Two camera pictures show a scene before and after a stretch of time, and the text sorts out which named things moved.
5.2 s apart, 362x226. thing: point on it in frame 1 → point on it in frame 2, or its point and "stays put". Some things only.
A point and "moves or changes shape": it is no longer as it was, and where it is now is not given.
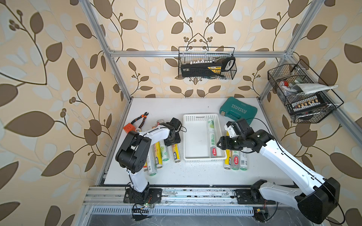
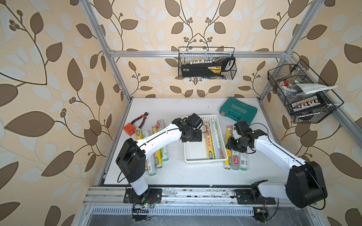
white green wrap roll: (212, 141) moves or changes shape
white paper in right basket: (308, 88) stays put
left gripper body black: (177, 141) → (197, 137)
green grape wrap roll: (164, 149) stays put
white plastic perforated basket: (196, 141) stays put
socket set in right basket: (309, 103) stays put
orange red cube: (129, 127) stays put
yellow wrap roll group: (176, 152) → (209, 141)
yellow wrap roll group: (227, 160) stays put
